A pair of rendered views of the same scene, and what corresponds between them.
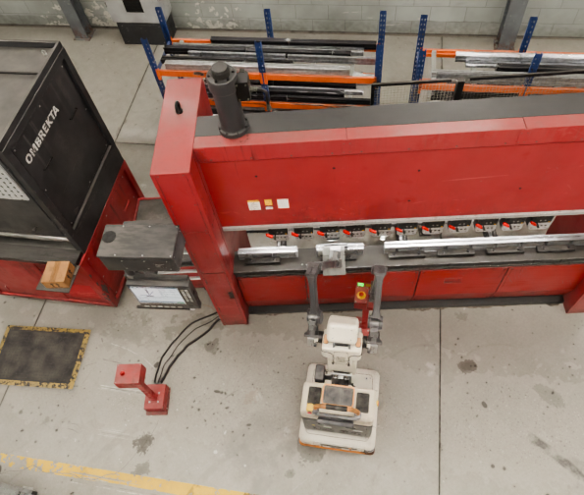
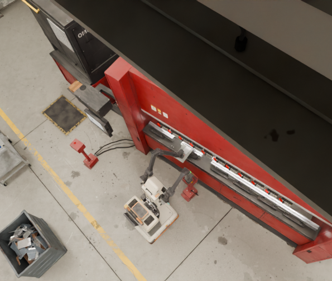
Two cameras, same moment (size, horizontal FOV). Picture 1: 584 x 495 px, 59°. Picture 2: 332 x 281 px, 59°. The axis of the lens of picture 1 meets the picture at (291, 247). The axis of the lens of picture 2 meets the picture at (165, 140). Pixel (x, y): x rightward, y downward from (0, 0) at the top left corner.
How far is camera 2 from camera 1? 1.51 m
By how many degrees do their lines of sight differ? 20
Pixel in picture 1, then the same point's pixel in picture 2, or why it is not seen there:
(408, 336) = (207, 208)
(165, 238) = (101, 101)
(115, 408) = (75, 153)
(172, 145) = (121, 64)
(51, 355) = (68, 116)
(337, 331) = (149, 184)
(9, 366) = (52, 111)
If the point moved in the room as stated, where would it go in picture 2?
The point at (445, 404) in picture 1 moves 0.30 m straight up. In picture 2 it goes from (198, 248) to (198, 246)
